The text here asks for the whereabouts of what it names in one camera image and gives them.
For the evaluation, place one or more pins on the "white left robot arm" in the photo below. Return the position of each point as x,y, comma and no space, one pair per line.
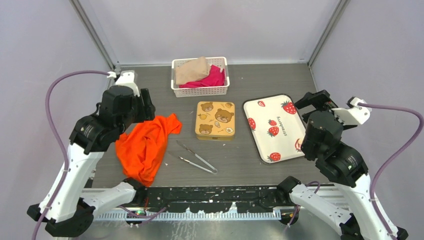
65,211

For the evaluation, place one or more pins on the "silver box lid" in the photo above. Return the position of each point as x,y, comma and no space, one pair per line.
215,118

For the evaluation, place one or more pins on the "white slotted cable duct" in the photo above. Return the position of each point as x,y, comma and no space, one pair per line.
231,215

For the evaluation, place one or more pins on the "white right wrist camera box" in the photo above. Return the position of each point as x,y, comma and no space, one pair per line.
354,115

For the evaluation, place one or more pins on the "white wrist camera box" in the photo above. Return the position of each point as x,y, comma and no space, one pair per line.
128,79
354,115

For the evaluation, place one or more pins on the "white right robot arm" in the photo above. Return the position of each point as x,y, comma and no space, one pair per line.
344,167

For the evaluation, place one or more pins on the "beige cloth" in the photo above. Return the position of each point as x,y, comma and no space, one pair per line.
192,70

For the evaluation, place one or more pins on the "white plastic basket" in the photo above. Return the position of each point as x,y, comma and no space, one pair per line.
219,61

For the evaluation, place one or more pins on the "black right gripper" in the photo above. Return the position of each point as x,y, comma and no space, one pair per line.
316,97

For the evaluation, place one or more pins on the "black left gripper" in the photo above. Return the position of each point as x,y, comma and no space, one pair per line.
147,109

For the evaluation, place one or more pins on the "orange cloth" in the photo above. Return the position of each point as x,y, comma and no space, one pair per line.
141,151

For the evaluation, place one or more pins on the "pink cloth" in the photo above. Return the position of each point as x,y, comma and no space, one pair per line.
216,78

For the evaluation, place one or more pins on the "strawberry pattern tray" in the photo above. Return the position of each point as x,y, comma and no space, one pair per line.
276,127

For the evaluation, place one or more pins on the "gold chocolate tray box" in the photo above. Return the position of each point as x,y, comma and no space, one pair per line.
209,137

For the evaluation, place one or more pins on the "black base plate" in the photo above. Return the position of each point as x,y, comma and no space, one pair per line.
211,199

